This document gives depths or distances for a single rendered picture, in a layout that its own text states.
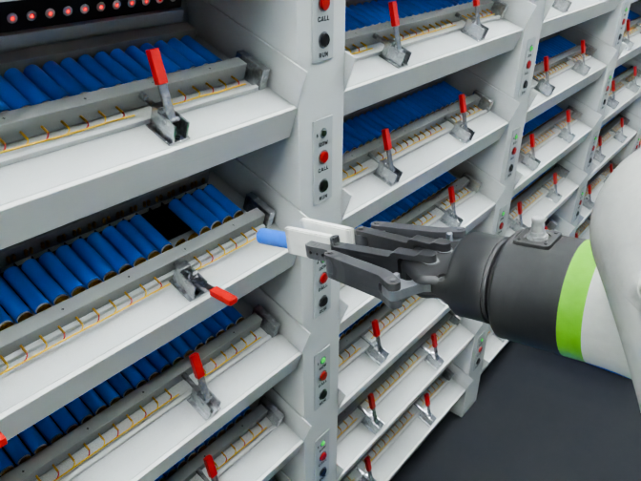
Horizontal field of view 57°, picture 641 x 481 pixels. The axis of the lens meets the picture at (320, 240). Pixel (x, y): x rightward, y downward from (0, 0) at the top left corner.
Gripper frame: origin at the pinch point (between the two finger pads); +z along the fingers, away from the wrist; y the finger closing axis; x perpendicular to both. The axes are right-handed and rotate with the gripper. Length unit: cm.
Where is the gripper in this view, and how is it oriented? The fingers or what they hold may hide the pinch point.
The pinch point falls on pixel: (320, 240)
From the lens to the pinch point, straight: 62.2
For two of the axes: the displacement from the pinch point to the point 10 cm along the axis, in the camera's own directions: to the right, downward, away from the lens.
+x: 1.2, 9.1, 4.0
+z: -7.6, -1.7, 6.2
